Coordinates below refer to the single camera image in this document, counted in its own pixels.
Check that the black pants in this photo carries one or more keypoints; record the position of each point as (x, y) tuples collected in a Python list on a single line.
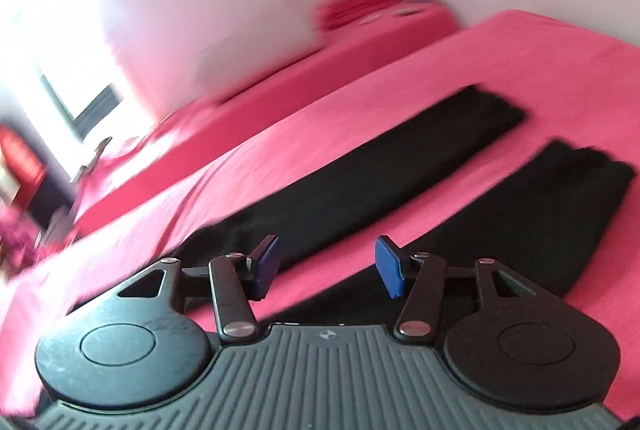
[(350, 180)]

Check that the red pillow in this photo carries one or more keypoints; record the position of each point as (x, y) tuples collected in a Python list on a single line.
[(350, 9)]

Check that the narrow bed with red sheet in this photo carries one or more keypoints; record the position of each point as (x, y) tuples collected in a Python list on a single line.
[(300, 74)]

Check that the brown patterned cloth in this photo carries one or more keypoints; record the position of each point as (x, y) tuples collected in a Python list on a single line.
[(92, 158)]

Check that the white pillow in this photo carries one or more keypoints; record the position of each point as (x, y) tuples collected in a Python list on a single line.
[(260, 54)]

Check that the hanging clothes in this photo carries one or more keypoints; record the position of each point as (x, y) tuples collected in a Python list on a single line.
[(20, 159)]

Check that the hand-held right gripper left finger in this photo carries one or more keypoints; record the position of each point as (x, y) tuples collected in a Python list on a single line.
[(266, 266)]

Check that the window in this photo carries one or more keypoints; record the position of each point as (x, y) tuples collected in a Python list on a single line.
[(85, 109)]

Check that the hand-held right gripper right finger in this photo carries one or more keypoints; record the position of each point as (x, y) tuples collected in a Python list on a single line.
[(390, 270)]

